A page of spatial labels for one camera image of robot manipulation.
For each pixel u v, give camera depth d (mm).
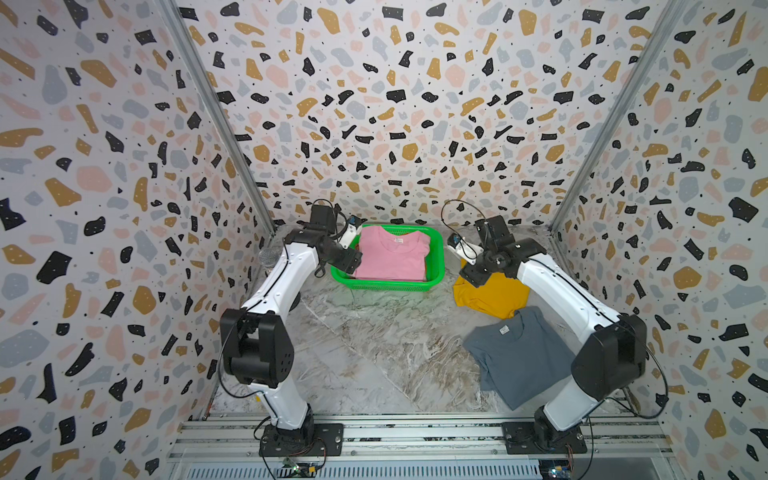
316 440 729
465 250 745
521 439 737
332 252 671
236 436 750
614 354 446
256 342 463
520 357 882
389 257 1069
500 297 1004
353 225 792
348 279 1023
